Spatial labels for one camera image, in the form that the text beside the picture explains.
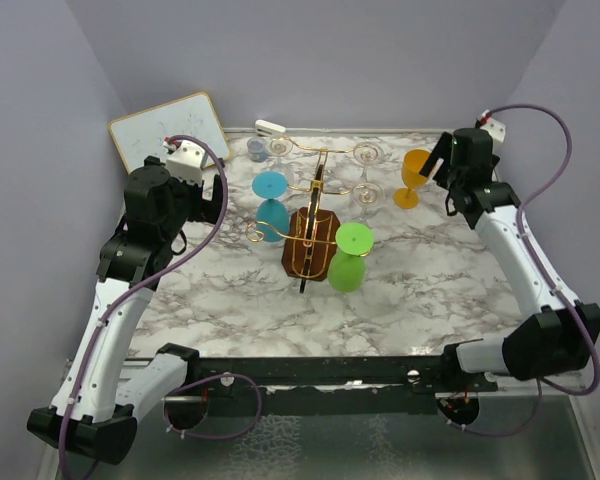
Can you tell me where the orange plastic goblet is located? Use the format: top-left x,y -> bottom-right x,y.
393,149 -> 430,209

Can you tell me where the blue plastic goblet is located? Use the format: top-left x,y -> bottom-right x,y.
252,171 -> 289,243

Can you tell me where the clear wine glass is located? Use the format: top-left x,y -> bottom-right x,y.
350,182 -> 385,224
265,136 -> 295,185
352,142 -> 385,183

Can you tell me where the green plastic goblet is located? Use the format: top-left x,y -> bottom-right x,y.
327,222 -> 374,293

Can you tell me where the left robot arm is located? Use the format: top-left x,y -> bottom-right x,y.
27,157 -> 228,465

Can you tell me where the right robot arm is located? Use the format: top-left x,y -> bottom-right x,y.
420,128 -> 600,391

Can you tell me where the small blue cup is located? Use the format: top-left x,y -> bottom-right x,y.
246,137 -> 268,163

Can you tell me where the small whiteboard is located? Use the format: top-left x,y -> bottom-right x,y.
108,92 -> 233,172

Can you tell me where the white eraser block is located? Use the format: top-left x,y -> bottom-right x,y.
254,119 -> 287,137

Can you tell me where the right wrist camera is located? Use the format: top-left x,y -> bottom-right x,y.
475,110 -> 506,148

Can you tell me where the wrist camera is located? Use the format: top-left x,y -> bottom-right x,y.
163,140 -> 208,186
475,110 -> 506,148

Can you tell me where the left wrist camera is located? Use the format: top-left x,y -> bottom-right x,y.
163,140 -> 208,186

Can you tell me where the gold wire wine glass rack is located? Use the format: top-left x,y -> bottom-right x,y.
245,135 -> 361,293

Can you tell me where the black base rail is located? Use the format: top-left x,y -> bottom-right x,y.
162,356 -> 497,418

